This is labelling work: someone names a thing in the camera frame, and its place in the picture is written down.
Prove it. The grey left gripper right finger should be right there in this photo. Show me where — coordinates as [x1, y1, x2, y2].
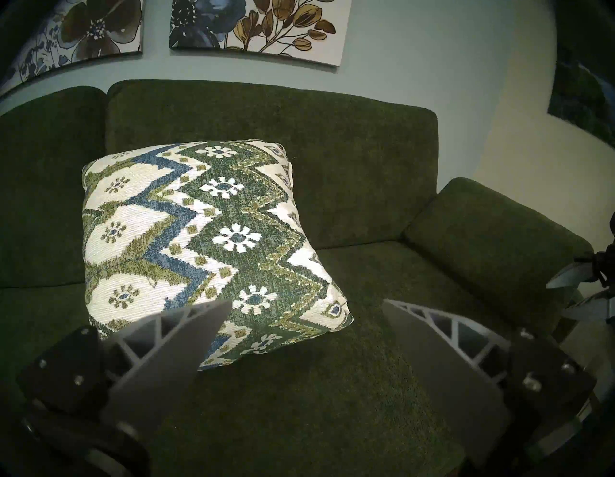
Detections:
[383, 299, 597, 466]

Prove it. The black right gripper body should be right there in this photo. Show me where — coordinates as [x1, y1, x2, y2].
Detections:
[592, 242, 615, 290]

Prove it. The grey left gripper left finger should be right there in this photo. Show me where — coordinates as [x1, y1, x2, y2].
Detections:
[17, 299, 234, 445]

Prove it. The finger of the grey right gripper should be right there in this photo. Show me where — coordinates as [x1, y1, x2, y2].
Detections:
[561, 294, 615, 322]
[546, 262, 599, 289]

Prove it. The zigzag patterned throw pillow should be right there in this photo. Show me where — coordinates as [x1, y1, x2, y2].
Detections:
[81, 139, 355, 371]

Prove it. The green sofa armrest cushion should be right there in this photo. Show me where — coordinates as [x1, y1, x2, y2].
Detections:
[403, 177, 594, 337]

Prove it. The dark green fabric sofa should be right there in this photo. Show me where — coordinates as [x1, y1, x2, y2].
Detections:
[0, 79, 596, 477]

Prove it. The floral canvas with blue flowers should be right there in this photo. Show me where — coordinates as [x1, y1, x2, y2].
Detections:
[0, 0, 145, 97]

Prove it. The floral canvas with brown leaves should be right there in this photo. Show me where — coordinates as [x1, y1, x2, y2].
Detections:
[169, 0, 353, 68]

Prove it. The waterfall landscape wall picture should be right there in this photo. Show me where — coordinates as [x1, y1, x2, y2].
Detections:
[548, 43, 615, 150]

